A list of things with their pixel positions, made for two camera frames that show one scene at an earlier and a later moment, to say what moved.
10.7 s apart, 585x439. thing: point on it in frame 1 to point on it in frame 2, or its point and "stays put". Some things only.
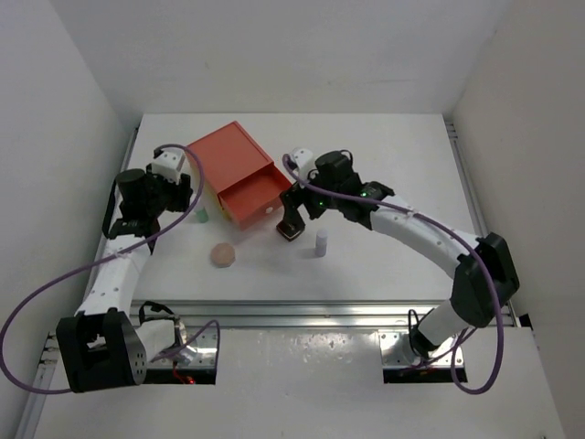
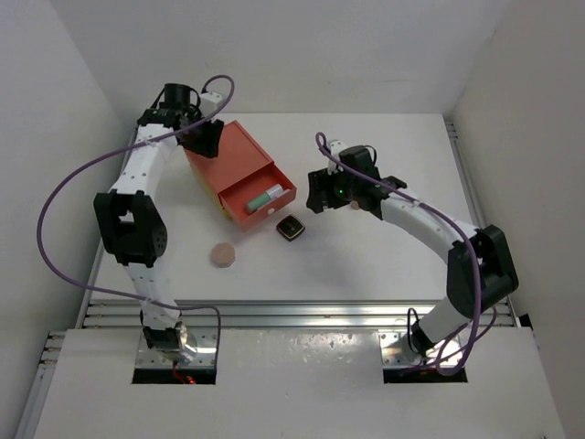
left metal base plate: x=197 y=347 stays put
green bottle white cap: x=202 y=215 to x=267 y=196
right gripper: x=292 y=198 to x=320 y=181
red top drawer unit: x=249 y=183 stays put
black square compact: x=290 y=230 stays put
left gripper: x=181 y=190 to x=208 y=146
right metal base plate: x=397 y=350 stays put
